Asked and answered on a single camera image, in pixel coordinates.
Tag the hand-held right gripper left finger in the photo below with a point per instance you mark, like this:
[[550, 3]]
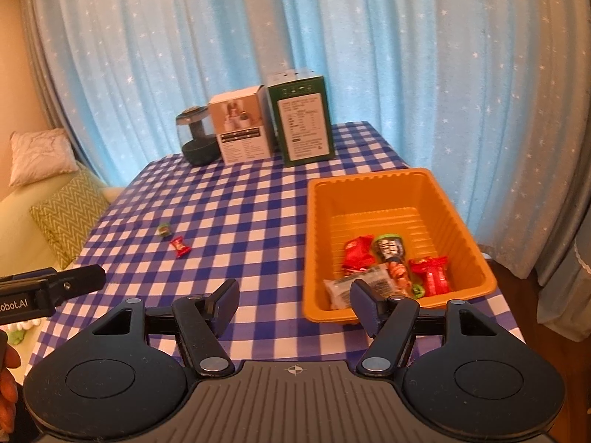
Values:
[[228, 304]]

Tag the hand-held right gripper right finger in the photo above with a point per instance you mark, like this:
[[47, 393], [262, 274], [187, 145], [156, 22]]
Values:
[[364, 302]]

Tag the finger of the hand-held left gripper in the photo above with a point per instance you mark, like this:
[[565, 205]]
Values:
[[78, 281]]

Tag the clear snack packet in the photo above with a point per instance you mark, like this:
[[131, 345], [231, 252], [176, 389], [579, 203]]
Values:
[[344, 288]]

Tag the red snack packet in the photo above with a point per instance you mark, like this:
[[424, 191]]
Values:
[[431, 277], [358, 254]]

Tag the small yellow-green candy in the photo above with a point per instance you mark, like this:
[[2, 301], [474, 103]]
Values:
[[418, 291]]

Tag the orange plastic tray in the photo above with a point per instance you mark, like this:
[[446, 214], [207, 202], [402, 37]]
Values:
[[369, 194]]

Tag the person's left hand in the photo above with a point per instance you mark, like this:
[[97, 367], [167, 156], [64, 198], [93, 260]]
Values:
[[9, 369]]

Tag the green and white toy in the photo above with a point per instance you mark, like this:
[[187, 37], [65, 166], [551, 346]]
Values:
[[19, 332]]

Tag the orange wrapped candy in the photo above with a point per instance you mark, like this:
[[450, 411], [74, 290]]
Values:
[[398, 274]]

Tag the green zigzag pillow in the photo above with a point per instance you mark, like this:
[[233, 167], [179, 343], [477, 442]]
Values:
[[69, 221]]

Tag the small red wrapped candy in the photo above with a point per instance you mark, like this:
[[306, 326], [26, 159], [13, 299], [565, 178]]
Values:
[[180, 247]]

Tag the light green sofa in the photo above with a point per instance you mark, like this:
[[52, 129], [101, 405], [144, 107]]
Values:
[[18, 226]]

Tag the small green wrapped candy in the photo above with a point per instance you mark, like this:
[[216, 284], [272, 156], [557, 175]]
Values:
[[163, 230]]

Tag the blue white checkered tablecloth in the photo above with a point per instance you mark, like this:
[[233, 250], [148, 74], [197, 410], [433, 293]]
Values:
[[231, 203]]

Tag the white pillow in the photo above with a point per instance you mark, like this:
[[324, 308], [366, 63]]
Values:
[[39, 157]]

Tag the dark glass humidifier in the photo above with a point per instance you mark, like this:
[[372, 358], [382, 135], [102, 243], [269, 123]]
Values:
[[198, 147]]

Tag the white cardboard box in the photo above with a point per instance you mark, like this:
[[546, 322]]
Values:
[[242, 134]]

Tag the green cardboard box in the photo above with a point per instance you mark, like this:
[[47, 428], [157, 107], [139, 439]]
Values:
[[304, 120]]

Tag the lace-trimmed grey curtain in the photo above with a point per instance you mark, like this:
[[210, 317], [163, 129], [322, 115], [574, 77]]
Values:
[[568, 295]]

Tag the grey star curtain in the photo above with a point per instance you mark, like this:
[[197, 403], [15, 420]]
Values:
[[41, 55], [572, 101]]

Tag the blue star curtain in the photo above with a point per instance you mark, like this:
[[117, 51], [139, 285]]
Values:
[[184, 32]]

